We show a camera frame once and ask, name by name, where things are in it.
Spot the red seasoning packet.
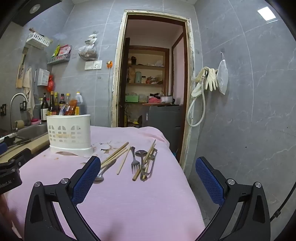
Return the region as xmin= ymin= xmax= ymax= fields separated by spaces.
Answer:
xmin=58 ymin=45 xmax=72 ymax=56

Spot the white plastic utensil holder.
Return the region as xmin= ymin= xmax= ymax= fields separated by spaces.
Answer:
xmin=46 ymin=114 xmax=93 ymax=158

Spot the black range hood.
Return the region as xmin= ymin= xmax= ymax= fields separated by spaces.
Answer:
xmin=7 ymin=0 xmax=63 ymax=26

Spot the grey cabinet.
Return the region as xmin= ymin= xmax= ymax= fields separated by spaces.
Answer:
xmin=142 ymin=104 xmax=183 ymax=158

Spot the white wall box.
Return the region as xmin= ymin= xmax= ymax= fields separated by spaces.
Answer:
xmin=37 ymin=68 xmax=50 ymax=87

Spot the metal peeler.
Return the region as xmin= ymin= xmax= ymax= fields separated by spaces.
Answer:
xmin=141 ymin=148 xmax=158 ymax=176

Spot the beige hanging towel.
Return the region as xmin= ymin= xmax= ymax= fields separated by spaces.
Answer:
xmin=23 ymin=67 xmax=35 ymax=118

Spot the cream rubber glove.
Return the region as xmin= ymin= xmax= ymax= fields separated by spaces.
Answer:
xmin=205 ymin=68 xmax=219 ymax=91
xmin=191 ymin=66 xmax=210 ymax=98

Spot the ceiling light panel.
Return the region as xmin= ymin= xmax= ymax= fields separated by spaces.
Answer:
xmin=257 ymin=6 xmax=278 ymax=24

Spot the white wall basket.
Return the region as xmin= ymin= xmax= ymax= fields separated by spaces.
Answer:
xmin=26 ymin=32 xmax=52 ymax=49

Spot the cream door frame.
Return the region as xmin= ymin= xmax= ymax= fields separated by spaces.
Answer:
xmin=111 ymin=9 xmax=193 ymax=172

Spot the dark soy sauce bottle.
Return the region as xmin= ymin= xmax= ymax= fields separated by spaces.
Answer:
xmin=48 ymin=91 xmax=57 ymax=115

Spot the pink tablecloth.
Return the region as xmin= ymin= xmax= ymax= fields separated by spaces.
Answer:
xmin=5 ymin=126 xmax=206 ymax=241

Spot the metal fork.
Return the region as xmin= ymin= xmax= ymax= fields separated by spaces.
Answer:
xmin=130 ymin=146 xmax=140 ymax=173

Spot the wooden shelf unit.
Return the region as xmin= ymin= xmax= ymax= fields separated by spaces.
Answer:
xmin=126 ymin=45 xmax=170 ymax=102

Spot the clear bag of dried goods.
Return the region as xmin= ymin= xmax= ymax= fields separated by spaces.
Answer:
xmin=78 ymin=34 xmax=99 ymax=61

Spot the cooking oil bottle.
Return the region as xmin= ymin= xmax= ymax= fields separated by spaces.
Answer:
xmin=74 ymin=91 xmax=84 ymax=115

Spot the dark bottle with white label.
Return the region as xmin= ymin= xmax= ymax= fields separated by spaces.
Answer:
xmin=40 ymin=93 xmax=49 ymax=122

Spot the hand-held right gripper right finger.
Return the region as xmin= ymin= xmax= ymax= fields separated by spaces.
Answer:
xmin=195 ymin=156 xmax=271 ymax=241

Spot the metal spoon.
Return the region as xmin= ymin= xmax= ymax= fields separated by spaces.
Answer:
xmin=94 ymin=159 xmax=117 ymax=181
xmin=134 ymin=149 xmax=147 ymax=173

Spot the wooden cutting board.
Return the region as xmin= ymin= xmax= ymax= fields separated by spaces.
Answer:
xmin=16 ymin=46 xmax=28 ymax=88

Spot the white mesh bag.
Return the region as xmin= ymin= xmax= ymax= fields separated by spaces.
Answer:
xmin=216 ymin=52 xmax=229 ymax=95

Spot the metal spatula with black handle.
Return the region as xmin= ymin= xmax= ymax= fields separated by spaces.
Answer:
xmin=7 ymin=138 xmax=31 ymax=146

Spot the black cable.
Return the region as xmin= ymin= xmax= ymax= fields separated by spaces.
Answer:
xmin=269 ymin=204 xmax=287 ymax=224

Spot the red plastic bag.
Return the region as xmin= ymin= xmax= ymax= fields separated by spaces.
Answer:
xmin=46 ymin=75 xmax=55 ymax=93

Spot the white hose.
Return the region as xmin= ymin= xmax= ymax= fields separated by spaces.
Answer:
xmin=187 ymin=70 xmax=208 ymax=127

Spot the metal faucet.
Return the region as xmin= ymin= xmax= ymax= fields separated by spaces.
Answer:
xmin=10 ymin=93 xmax=28 ymax=132

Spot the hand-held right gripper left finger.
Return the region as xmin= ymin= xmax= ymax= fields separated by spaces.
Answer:
xmin=24 ymin=156 xmax=103 ymax=241

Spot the grey wall shelf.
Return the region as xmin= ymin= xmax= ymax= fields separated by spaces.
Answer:
xmin=47 ymin=54 xmax=71 ymax=65

